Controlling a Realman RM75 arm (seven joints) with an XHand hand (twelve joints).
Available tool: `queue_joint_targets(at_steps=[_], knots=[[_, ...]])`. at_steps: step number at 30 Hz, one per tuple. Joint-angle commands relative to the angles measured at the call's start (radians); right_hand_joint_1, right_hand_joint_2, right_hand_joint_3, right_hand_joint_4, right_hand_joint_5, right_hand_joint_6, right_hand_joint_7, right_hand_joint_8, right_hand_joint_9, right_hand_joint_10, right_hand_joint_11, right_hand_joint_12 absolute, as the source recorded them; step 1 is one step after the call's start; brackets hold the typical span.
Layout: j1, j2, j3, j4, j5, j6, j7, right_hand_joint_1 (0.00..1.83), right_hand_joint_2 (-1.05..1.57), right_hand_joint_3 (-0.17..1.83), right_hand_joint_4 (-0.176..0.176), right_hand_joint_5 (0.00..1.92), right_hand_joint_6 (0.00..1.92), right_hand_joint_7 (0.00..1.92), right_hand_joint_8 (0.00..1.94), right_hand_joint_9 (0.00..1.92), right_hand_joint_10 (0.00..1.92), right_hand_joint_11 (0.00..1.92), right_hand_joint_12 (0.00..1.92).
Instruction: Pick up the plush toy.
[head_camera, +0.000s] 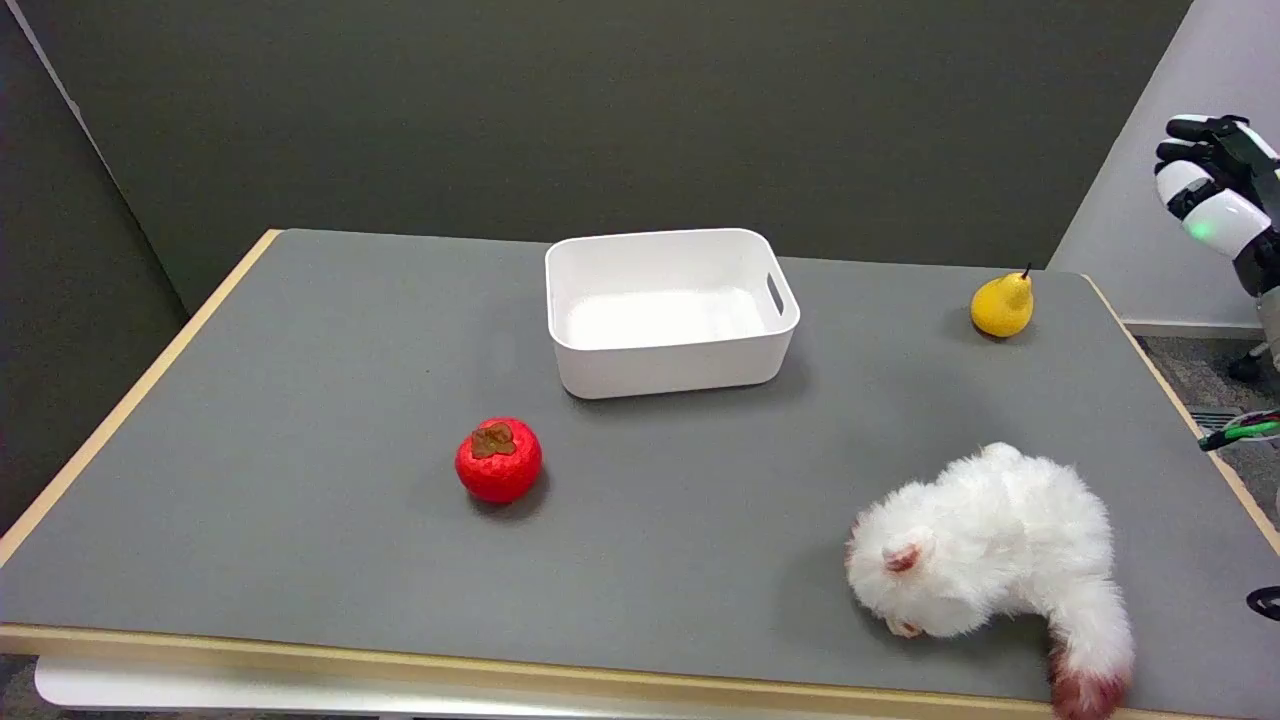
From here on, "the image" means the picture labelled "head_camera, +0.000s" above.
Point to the metal floor vent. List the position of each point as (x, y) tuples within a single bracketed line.
[(1210, 417)]

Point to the yellow pear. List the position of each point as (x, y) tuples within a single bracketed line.
[(1001, 306)]

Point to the white fluffy plush toy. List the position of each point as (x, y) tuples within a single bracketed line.
[(1000, 540)]

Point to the red persimmon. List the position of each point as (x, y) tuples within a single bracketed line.
[(498, 462)]

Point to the black chair caster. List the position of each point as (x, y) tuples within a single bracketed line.
[(1246, 366)]

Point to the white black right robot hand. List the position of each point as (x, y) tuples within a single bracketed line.
[(1220, 215)]

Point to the white plastic bin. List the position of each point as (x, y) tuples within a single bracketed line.
[(660, 320)]

